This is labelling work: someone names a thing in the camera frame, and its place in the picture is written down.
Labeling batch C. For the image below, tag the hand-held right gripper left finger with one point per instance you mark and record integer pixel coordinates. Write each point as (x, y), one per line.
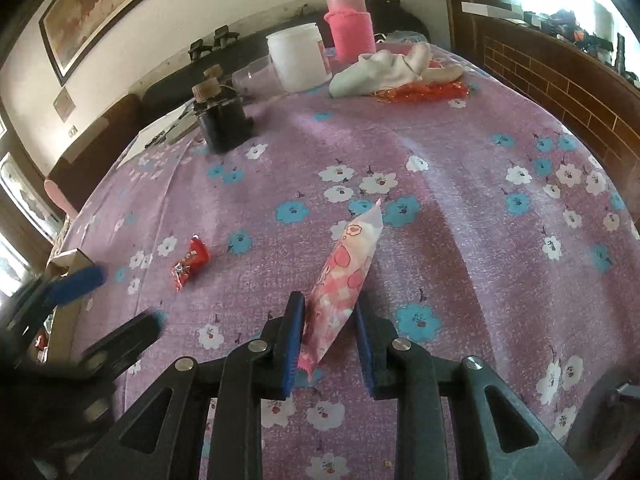
(292, 350)

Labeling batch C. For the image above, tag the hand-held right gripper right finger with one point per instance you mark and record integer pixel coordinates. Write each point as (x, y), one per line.
(365, 355)

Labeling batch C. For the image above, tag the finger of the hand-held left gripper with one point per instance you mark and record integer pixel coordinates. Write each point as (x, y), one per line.
(77, 280)
(127, 335)

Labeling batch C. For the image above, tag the long cardboard box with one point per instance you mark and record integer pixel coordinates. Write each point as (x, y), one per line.
(67, 270)

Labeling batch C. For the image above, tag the pink white snack packet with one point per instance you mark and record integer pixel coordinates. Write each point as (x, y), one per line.
(345, 275)

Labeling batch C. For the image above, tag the pink chair back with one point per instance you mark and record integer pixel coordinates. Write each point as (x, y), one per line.
(57, 197)

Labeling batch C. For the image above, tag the small red candy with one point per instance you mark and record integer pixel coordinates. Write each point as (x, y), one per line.
(187, 265)

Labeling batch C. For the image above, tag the wooden glass door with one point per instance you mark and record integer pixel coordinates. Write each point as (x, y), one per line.
(20, 200)

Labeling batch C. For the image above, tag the purple floral tablecloth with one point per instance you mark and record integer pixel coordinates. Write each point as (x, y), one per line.
(475, 260)

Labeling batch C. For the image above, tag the white paper sheet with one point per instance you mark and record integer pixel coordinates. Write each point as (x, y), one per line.
(150, 140)

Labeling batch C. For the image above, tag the dark sofa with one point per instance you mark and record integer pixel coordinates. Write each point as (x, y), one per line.
(115, 125)

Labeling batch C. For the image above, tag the metal scissors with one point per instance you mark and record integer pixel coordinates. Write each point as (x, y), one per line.
(175, 122)

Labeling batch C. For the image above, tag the clear plastic cup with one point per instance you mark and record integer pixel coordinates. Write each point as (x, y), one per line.
(252, 80)

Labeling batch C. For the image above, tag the red crinkled wrapper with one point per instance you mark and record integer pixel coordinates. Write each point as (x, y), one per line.
(430, 91)

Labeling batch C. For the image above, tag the white cloth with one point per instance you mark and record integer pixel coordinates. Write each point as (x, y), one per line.
(390, 67)

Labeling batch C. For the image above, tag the white plastic jar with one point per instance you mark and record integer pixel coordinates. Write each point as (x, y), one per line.
(297, 57)

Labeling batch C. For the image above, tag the pink sleeved bottle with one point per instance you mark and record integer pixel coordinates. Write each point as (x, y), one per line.
(347, 25)

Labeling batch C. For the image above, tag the wooden cabinet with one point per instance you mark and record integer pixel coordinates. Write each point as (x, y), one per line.
(550, 70)

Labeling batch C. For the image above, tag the black bag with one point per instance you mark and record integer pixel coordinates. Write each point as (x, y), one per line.
(395, 15)

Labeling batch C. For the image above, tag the wall socket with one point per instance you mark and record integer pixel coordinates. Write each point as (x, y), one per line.
(73, 130)

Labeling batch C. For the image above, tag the wall plaque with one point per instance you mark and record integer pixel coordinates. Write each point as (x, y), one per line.
(64, 104)

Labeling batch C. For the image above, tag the framed wall painting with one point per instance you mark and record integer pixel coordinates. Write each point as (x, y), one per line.
(100, 5)

